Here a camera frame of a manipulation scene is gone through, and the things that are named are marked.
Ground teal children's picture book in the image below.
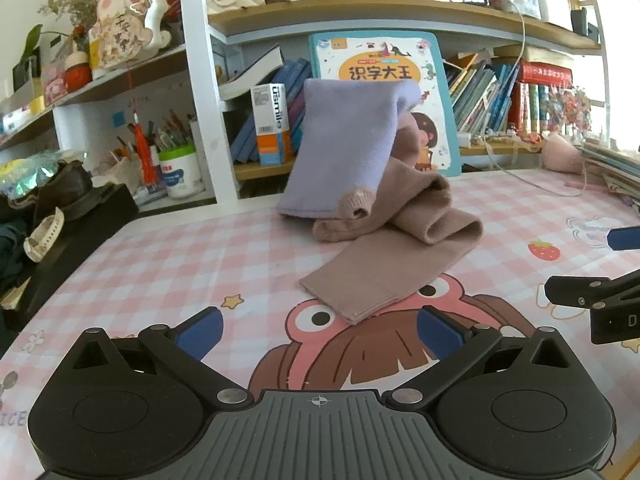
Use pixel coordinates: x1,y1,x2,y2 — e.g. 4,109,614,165
308,31,462,177

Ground dark green cloth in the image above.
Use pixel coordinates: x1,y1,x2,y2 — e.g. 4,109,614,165
0,222,32,301

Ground bunch of pens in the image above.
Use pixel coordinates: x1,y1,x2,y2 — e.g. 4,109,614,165
116,107,197,155

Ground white cable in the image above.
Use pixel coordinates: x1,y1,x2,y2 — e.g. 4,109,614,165
482,0,576,196

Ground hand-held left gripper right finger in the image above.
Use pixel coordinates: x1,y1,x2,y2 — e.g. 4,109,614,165
383,305,571,408

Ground brown leather shoe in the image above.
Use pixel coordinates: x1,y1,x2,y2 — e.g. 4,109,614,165
34,160,99,222

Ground cream woven bracelet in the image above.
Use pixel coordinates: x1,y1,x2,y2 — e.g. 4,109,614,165
23,207,66,263

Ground colourful pinwheel bunch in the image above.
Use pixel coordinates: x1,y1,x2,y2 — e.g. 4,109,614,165
542,87,594,137

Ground pink plush toy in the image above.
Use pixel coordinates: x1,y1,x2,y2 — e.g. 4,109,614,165
542,132,592,173

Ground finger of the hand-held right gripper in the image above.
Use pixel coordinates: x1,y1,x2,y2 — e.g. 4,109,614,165
606,226,640,251
544,270,640,311

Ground black case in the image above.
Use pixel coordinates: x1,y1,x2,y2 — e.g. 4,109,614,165
0,183,140,333

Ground cartoon cat ornament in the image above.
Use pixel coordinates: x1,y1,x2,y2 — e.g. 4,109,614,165
89,0,171,70

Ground red and white jar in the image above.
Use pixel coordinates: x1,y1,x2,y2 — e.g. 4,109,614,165
64,42,94,93

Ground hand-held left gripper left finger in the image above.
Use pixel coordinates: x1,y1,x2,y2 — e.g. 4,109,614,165
72,306,253,409

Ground white and wooden bookshelf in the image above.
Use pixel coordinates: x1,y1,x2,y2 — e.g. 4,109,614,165
0,0,616,213

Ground iridescent plastic bag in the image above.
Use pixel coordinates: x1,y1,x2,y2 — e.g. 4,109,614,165
0,152,76,198

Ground row of blue books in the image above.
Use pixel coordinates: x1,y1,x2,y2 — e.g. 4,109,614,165
230,57,313,163

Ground red tassel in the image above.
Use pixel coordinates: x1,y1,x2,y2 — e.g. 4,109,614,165
131,114,160,186

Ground purple and pink sweater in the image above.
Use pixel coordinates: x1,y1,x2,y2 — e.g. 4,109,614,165
276,78,484,325

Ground row of leaning thin books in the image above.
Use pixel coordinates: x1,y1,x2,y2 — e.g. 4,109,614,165
442,52,523,136

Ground stack of flat books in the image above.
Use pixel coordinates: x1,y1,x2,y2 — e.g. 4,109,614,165
581,140,640,207

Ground white and orange carton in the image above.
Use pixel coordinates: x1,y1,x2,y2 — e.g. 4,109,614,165
250,83,296,167

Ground white jar with green lid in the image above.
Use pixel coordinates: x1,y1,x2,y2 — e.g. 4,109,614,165
158,145,206,199

